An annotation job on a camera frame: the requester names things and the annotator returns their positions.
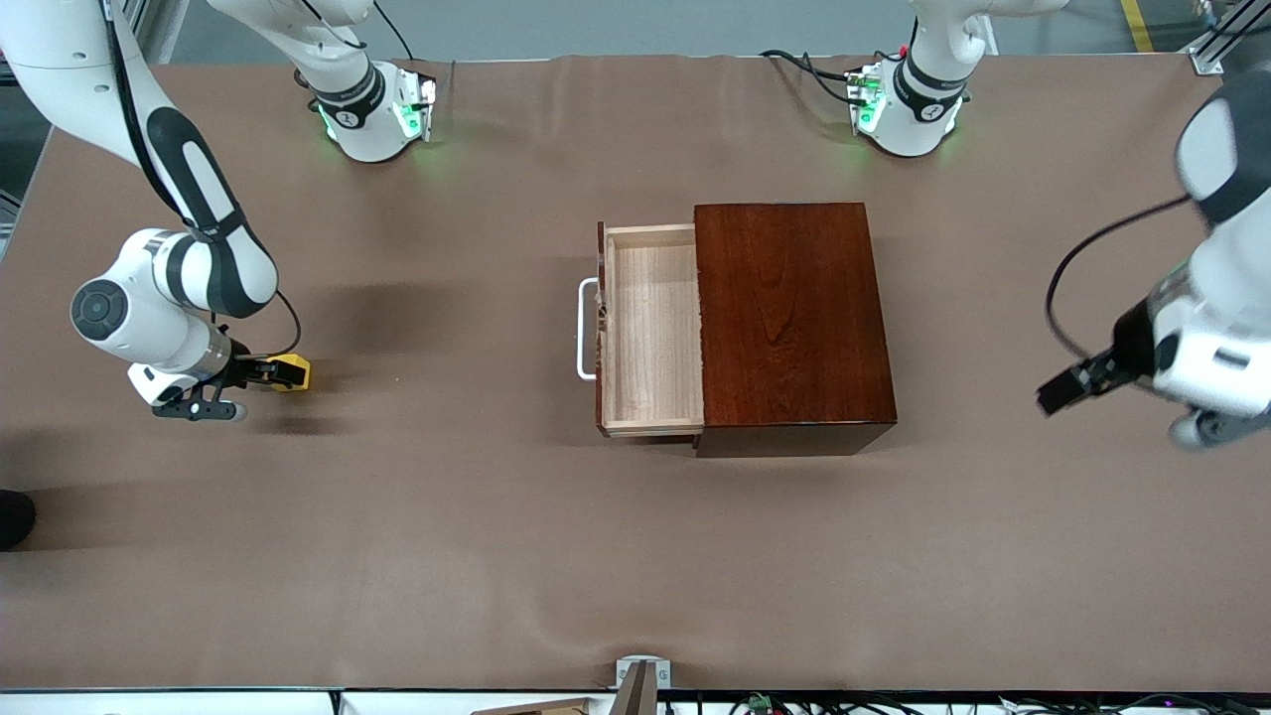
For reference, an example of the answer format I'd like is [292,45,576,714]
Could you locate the yellow wooden block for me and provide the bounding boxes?
[264,354,312,392]

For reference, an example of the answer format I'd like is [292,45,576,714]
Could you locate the wooden drawer with white handle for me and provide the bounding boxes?
[577,220,708,443]

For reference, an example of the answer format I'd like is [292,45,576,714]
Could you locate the black round object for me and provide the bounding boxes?
[0,490,37,550]

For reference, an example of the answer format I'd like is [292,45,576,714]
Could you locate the brown table cover mat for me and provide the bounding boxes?
[0,52,1271,693]

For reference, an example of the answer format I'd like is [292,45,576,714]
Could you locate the dark brown wooden cabinet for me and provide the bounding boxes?
[693,203,899,458]

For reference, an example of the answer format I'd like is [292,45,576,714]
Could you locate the brown wooden board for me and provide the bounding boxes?
[472,698,592,715]

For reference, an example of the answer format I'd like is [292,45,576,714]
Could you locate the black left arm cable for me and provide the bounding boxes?
[1046,195,1193,363]

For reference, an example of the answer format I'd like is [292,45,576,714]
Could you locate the aluminium frame profile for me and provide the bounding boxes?
[1192,0,1271,76]
[117,0,160,51]

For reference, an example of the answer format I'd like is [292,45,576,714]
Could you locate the thin black base cable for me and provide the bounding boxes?
[372,0,416,63]

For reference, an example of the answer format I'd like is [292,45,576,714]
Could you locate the grey metal bracket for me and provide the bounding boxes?
[616,655,673,689]

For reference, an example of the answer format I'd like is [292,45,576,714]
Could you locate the grey metal post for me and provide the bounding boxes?
[609,663,658,715]

